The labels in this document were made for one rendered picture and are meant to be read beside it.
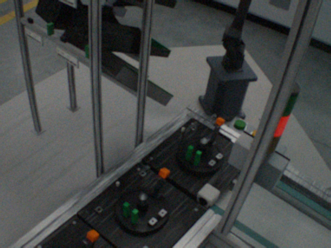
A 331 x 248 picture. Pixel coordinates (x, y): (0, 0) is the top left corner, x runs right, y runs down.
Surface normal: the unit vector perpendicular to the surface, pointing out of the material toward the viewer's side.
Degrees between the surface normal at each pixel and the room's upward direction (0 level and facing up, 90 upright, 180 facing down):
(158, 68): 0
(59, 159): 0
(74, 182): 0
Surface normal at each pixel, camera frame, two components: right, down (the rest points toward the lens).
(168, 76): 0.09, -0.72
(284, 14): -0.49, 0.57
